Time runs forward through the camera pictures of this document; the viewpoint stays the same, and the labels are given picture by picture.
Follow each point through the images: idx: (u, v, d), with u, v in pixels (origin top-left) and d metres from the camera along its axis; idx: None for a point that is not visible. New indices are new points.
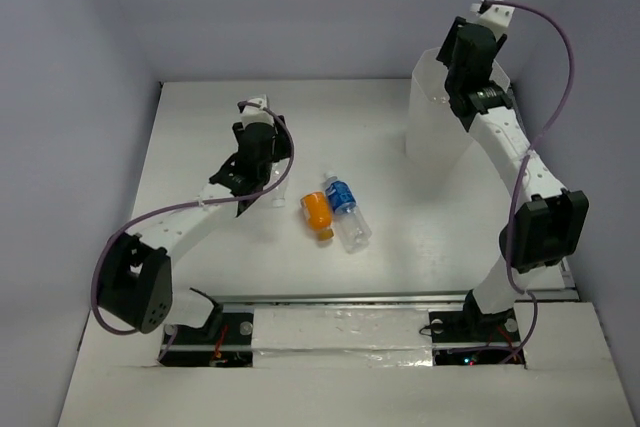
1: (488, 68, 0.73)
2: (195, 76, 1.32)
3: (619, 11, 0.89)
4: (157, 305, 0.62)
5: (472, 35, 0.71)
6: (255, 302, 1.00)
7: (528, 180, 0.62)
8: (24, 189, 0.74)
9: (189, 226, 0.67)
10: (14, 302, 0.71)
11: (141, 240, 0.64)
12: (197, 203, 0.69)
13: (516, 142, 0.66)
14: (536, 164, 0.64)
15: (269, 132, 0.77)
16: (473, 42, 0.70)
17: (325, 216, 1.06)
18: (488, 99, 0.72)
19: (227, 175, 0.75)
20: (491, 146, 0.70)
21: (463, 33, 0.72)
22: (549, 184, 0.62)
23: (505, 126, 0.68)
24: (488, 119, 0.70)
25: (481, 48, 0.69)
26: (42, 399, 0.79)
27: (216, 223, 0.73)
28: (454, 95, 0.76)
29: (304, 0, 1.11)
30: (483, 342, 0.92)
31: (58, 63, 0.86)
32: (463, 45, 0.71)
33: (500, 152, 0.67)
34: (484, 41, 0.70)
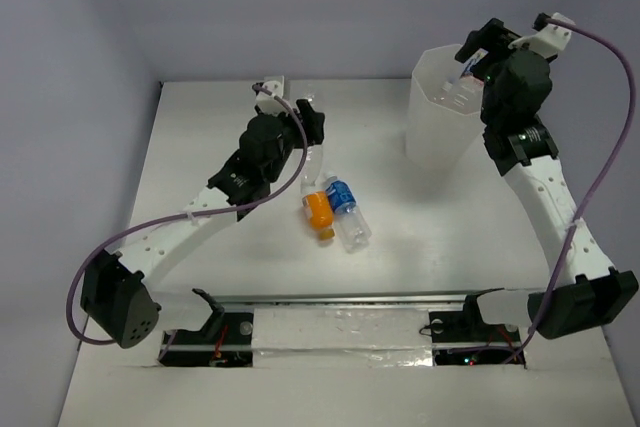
1: (535, 108, 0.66)
2: (195, 75, 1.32)
3: (621, 12, 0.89)
4: (140, 324, 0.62)
5: (526, 70, 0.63)
6: (255, 302, 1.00)
7: (574, 255, 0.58)
8: (23, 188, 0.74)
9: (172, 245, 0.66)
10: (13, 302, 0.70)
11: (121, 260, 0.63)
12: (186, 216, 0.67)
13: (561, 207, 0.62)
14: (583, 235, 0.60)
15: (274, 128, 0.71)
16: (525, 79, 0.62)
17: (326, 215, 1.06)
18: (529, 143, 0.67)
19: (228, 177, 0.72)
20: (529, 199, 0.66)
21: (514, 65, 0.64)
22: (596, 260, 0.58)
23: (550, 183, 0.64)
24: (530, 171, 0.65)
25: (534, 90, 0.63)
26: (42, 399, 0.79)
27: (209, 231, 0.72)
28: (492, 131, 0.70)
29: None
30: (483, 342, 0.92)
31: (57, 61, 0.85)
32: (513, 83, 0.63)
33: (542, 213, 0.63)
34: (537, 79, 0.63)
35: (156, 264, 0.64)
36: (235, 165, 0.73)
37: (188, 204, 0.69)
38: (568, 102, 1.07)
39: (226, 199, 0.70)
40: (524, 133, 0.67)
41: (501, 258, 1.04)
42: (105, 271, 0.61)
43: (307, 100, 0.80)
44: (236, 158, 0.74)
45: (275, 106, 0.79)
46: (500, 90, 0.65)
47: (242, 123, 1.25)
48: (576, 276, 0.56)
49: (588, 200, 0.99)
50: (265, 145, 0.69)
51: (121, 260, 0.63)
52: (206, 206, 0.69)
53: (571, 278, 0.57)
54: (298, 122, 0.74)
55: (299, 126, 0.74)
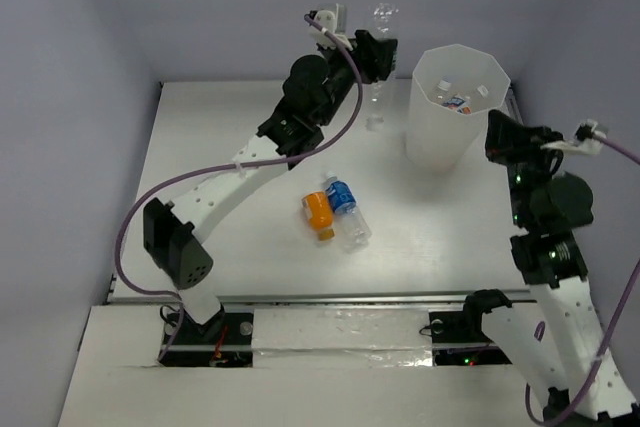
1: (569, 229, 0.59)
2: (194, 75, 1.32)
3: (619, 12, 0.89)
4: (196, 269, 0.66)
5: (567, 202, 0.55)
6: (254, 302, 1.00)
7: (597, 388, 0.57)
8: (24, 187, 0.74)
9: (221, 196, 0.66)
10: (13, 302, 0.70)
11: (173, 211, 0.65)
12: (234, 167, 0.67)
13: (589, 338, 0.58)
14: (606, 366, 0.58)
15: (320, 73, 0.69)
16: (566, 216, 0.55)
17: (327, 216, 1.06)
18: (559, 263, 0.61)
19: (278, 125, 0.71)
20: (551, 314, 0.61)
21: (554, 189, 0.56)
22: (618, 394, 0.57)
23: (576, 309, 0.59)
24: (558, 295, 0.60)
25: (569, 222, 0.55)
26: (42, 399, 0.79)
27: (259, 181, 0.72)
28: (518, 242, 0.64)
29: (304, 0, 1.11)
30: (483, 342, 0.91)
31: (57, 62, 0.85)
32: (547, 206, 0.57)
33: (563, 336, 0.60)
34: (577, 211, 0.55)
35: (207, 215, 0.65)
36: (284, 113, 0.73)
37: (236, 155, 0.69)
38: (568, 103, 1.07)
39: (275, 149, 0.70)
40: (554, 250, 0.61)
41: (501, 259, 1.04)
42: (160, 219, 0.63)
43: (365, 31, 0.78)
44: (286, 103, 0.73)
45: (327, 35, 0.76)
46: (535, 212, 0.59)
47: (242, 123, 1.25)
48: (599, 413, 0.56)
49: (589, 201, 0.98)
50: (309, 92, 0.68)
51: (174, 211, 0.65)
52: (255, 156, 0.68)
53: (592, 414, 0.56)
54: (348, 55, 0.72)
55: (349, 59, 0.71)
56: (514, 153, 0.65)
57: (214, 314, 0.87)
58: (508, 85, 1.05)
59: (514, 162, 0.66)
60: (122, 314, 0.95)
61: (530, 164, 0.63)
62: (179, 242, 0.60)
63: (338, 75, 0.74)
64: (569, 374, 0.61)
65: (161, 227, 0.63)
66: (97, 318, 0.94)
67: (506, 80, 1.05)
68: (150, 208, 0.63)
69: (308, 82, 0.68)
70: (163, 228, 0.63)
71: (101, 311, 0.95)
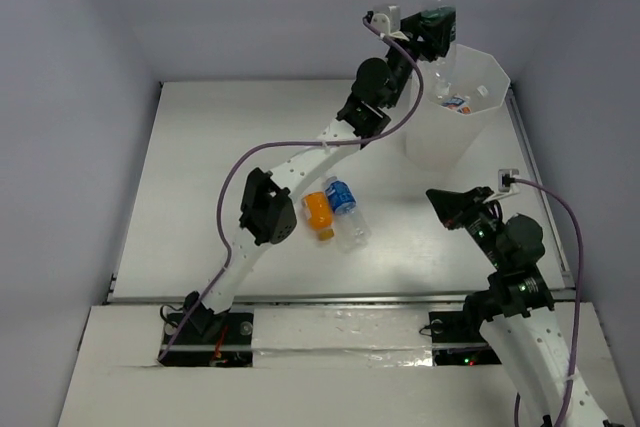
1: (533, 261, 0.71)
2: (194, 75, 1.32)
3: (617, 13, 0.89)
4: (284, 229, 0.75)
5: (523, 238, 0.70)
6: (255, 302, 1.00)
7: (572, 406, 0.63)
8: (24, 187, 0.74)
9: (311, 168, 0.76)
10: (13, 303, 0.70)
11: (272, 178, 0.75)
12: (320, 144, 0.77)
13: (558, 360, 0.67)
14: (579, 387, 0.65)
15: (383, 73, 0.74)
16: (521, 246, 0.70)
17: (326, 216, 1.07)
18: (528, 295, 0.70)
19: (352, 115, 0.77)
20: (527, 344, 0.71)
21: (511, 230, 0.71)
22: (593, 414, 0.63)
23: (547, 334, 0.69)
24: (529, 323, 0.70)
25: (528, 253, 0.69)
26: (42, 399, 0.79)
27: (340, 157, 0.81)
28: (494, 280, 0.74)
29: (304, 0, 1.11)
30: (483, 342, 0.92)
31: (56, 62, 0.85)
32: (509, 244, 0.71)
33: (539, 362, 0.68)
34: (532, 244, 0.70)
35: (299, 183, 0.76)
36: (357, 106, 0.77)
37: (320, 134, 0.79)
38: (568, 104, 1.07)
39: (353, 132, 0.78)
40: (524, 285, 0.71)
41: None
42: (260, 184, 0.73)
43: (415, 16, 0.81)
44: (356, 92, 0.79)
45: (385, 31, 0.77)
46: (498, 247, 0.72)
47: (242, 123, 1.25)
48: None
49: (590, 201, 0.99)
50: (375, 90, 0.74)
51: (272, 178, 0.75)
52: (336, 136, 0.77)
53: None
54: (396, 45, 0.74)
55: (400, 49, 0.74)
56: (466, 215, 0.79)
57: (222, 312, 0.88)
58: (508, 85, 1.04)
59: (467, 223, 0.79)
60: (122, 315, 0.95)
61: (483, 219, 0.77)
62: (278, 204, 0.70)
63: (399, 65, 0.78)
64: (548, 401, 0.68)
65: (261, 191, 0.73)
66: (97, 318, 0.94)
67: (506, 80, 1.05)
68: (254, 175, 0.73)
69: (373, 83, 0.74)
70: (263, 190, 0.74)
71: (101, 311, 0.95)
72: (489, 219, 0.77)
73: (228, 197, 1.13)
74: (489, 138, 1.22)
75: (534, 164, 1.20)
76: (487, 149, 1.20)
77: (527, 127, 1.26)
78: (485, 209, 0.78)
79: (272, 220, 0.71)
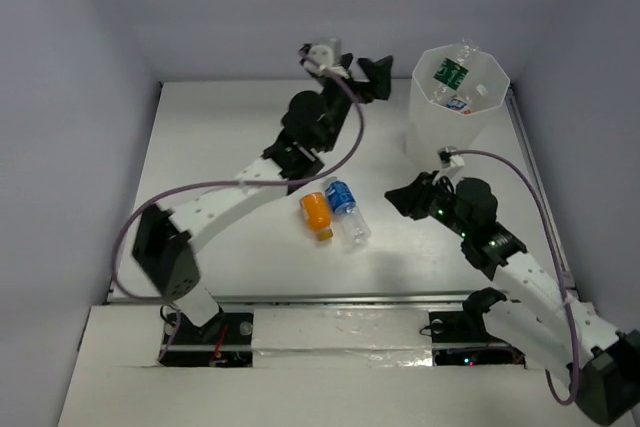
1: (493, 216, 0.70)
2: (194, 75, 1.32)
3: (617, 13, 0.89)
4: (182, 280, 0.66)
5: (473, 194, 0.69)
6: (255, 302, 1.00)
7: (581, 330, 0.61)
8: (23, 187, 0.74)
9: (222, 209, 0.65)
10: (12, 303, 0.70)
11: (171, 217, 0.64)
12: (237, 183, 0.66)
13: (551, 292, 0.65)
14: (580, 310, 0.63)
15: (317, 108, 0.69)
16: (476, 203, 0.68)
17: (325, 216, 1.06)
18: (500, 247, 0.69)
19: (280, 152, 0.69)
20: (520, 293, 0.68)
21: (460, 192, 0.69)
22: (602, 330, 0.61)
23: (531, 273, 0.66)
24: (512, 270, 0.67)
25: (485, 206, 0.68)
26: (41, 400, 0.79)
27: (263, 201, 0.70)
28: (466, 248, 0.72)
29: (303, 1, 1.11)
30: (483, 342, 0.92)
31: (57, 63, 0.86)
32: (466, 205, 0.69)
33: (537, 303, 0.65)
34: (485, 197, 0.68)
35: (205, 225, 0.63)
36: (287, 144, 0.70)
37: (241, 173, 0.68)
38: (567, 103, 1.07)
39: (278, 171, 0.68)
40: (494, 239, 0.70)
41: None
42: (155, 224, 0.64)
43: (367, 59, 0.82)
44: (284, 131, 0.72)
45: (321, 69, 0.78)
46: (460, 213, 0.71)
47: (241, 123, 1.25)
48: (592, 349, 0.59)
49: (590, 201, 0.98)
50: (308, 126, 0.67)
51: (172, 217, 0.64)
52: (259, 176, 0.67)
53: (588, 353, 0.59)
54: (341, 82, 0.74)
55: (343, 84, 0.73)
56: (424, 199, 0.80)
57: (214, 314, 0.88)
58: (508, 85, 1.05)
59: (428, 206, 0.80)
60: (121, 315, 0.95)
61: (439, 197, 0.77)
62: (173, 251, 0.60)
63: (336, 102, 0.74)
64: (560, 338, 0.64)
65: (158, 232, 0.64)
66: (96, 318, 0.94)
67: (505, 79, 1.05)
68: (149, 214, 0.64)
69: (305, 116, 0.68)
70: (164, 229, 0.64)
71: (101, 311, 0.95)
72: (444, 194, 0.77)
73: None
74: (489, 138, 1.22)
75: (534, 164, 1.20)
76: (487, 149, 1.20)
77: (527, 127, 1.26)
78: (438, 188, 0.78)
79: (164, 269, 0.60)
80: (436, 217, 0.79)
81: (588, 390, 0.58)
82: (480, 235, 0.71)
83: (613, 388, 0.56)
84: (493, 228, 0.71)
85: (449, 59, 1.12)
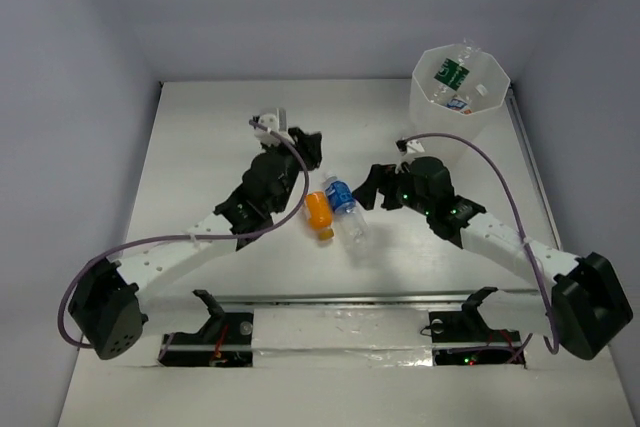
1: (450, 188, 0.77)
2: (194, 75, 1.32)
3: (617, 13, 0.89)
4: (120, 337, 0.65)
5: (425, 170, 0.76)
6: (254, 302, 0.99)
7: (543, 263, 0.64)
8: (24, 187, 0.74)
9: (170, 262, 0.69)
10: (13, 303, 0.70)
11: (118, 270, 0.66)
12: (188, 237, 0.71)
13: (508, 237, 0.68)
14: (539, 247, 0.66)
15: (278, 169, 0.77)
16: (427, 175, 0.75)
17: (326, 215, 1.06)
18: (462, 214, 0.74)
19: (232, 208, 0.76)
20: (486, 249, 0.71)
21: (413, 170, 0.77)
22: (562, 260, 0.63)
23: (491, 227, 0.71)
24: (472, 228, 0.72)
25: (438, 177, 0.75)
26: (41, 400, 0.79)
27: (208, 256, 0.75)
28: (434, 223, 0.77)
29: (303, 1, 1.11)
30: (483, 342, 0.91)
31: (57, 63, 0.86)
32: (420, 180, 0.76)
33: (501, 253, 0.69)
34: (436, 171, 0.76)
35: (152, 278, 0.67)
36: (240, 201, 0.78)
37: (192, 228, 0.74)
38: (567, 103, 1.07)
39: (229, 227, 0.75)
40: (455, 208, 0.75)
41: None
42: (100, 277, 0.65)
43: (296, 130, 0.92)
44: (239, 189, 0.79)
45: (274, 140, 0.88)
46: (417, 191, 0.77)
47: (241, 123, 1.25)
48: (555, 277, 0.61)
49: (590, 201, 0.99)
50: (267, 184, 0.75)
51: (119, 269, 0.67)
52: (210, 230, 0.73)
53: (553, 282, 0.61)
54: (295, 153, 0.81)
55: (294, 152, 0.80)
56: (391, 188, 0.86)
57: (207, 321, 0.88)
58: (508, 85, 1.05)
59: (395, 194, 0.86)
60: None
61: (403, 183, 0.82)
62: (119, 303, 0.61)
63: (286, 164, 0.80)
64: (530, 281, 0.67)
65: (101, 286, 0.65)
66: None
67: (506, 79, 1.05)
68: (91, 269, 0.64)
69: (268, 174, 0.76)
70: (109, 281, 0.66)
71: None
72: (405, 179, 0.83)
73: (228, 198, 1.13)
74: (489, 139, 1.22)
75: (534, 164, 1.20)
76: (487, 149, 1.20)
77: (527, 128, 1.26)
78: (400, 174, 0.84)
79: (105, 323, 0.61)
80: (404, 204, 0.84)
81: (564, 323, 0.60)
82: (442, 208, 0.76)
83: (584, 308, 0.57)
84: (452, 200, 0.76)
85: (448, 59, 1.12)
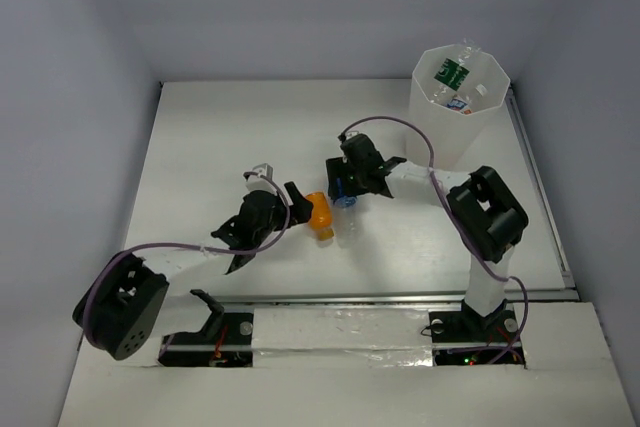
1: (374, 152, 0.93)
2: (194, 75, 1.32)
3: (618, 13, 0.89)
4: (136, 332, 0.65)
5: (349, 142, 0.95)
6: (254, 302, 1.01)
7: (443, 183, 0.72)
8: (23, 187, 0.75)
9: (188, 264, 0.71)
10: (13, 303, 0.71)
11: (142, 264, 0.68)
12: (199, 247, 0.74)
13: (417, 171, 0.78)
14: (441, 175, 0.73)
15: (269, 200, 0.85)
16: (350, 144, 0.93)
17: (326, 215, 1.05)
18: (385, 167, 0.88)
19: (224, 234, 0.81)
20: (411, 190, 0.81)
21: (342, 146, 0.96)
22: (459, 177, 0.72)
23: (406, 169, 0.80)
24: (393, 174, 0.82)
25: (358, 144, 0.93)
26: (41, 399, 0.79)
27: (207, 271, 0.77)
28: (368, 183, 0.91)
29: (303, 1, 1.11)
30: (483, 342, 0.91)
31: (57, 63, 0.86)
32: (347, 151, 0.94)
33: (418, 189, 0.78)
34: (358, 140, 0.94)
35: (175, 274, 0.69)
36: (229, 230, 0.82)
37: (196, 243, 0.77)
38: (567, 103, 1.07)
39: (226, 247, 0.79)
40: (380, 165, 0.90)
41: None
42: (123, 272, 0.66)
43: (294, 184, 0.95)
44: (231, 222, 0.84)
45: (267, 187, 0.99)
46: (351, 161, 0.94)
47: (241, 123, 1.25)
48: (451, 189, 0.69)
49: (590, 201, 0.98)
50: (262, 213, 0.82)
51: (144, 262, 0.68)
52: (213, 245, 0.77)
53: None
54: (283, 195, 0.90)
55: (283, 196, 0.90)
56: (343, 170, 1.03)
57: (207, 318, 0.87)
58: (508, 85, 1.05)
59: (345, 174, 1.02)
60: None
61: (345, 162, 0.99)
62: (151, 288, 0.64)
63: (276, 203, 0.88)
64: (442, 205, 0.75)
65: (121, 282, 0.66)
66: None
67: (506, 79, 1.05)
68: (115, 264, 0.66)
69: (261, 208, 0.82)
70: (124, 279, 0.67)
71: None
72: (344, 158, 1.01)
73: (228, 197, 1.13)
74: (489, 139, 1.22)
75: (534, 165, 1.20)
76: (488, 150, 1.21)
77: (527, 128, 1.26)
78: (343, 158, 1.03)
79: (140, 307, 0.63)
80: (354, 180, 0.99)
81: (471, 233, 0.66)
82: (371, 167, 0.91)
83: (476, 209, 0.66)
84: (378, 161, 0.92)
85: (447, 59, 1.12)
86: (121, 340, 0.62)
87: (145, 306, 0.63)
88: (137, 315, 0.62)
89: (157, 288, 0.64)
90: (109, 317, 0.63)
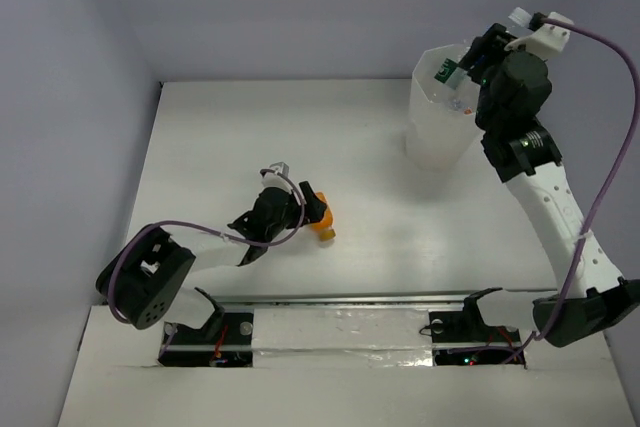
1: (536, 110, 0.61)
2: (194, 75, 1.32)
3: (619, 13, 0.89)
4: (159, 304, 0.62)
5: (523, 74, 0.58)
6: (254, 302, 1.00)
7: (584, 267, 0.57)
8: (24, 187, 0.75)
9: (208, 245, 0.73)
10: (13, 303, 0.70)
11: (168, 238, 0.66)
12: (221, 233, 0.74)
13: (570, 219, 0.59)
14: (591, 247, 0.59)
15: (282, 200, 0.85)
16: (523, 83, 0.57)
17: (327, 217, 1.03)
18: (532, 150, 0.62)
19: (238, 228, 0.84)
20: (531, 207, 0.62)
21: (510, 70, 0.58)
22: (605, 275, 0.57)
23: (555, 192, 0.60)
24: (536, 181, 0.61)
25: (532, 94, 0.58)
26: (40, 400, 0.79)
27: (224, 258, 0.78)
28: (491, 139, 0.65)
29: (304, 1, 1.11)
30: (483, 342, 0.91)
31: (57, 64, 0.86)
32: (511, 86, 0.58)
33: (547, 225, 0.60)
34: (535, 82, 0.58)
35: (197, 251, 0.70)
36: (243, 224, 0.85)
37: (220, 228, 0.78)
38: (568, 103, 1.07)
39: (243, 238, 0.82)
40: (526, 139, 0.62)
41: (503, 260, 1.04)
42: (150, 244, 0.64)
43: (308, 184, 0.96)
44: (245, 218, 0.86)
45: (283, 186, 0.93)
46: (498, 93, 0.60)
47: (241, 123, 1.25)
48: (588, 290, 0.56)
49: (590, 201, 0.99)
50: (274, 210, 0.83)
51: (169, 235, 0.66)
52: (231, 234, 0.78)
53: (581, 292, 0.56)
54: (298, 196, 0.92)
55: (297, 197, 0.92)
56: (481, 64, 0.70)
57: (210, 315, 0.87)
58: None
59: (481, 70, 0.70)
60: None
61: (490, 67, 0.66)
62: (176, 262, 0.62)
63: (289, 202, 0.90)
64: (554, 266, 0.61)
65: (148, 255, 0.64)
66: (96, 318, 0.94)
67: None
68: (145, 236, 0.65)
69: (273, 206, 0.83)
70: (149, 251, 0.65)
71: (101, 311, 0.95)
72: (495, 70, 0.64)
73: (228, 198, 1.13)
74: None
75: None
76: None
77: None
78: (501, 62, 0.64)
79: (167, 274, 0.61)
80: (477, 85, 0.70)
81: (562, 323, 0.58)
82: (511, 129, 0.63)
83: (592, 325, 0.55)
84: (528, 122, 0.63)
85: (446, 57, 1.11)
86: (148, 306, 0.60)
87: (170, 277, 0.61)
88: (162, 285, 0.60)
89: (183, 259, 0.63)
90: (132, 287, 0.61)
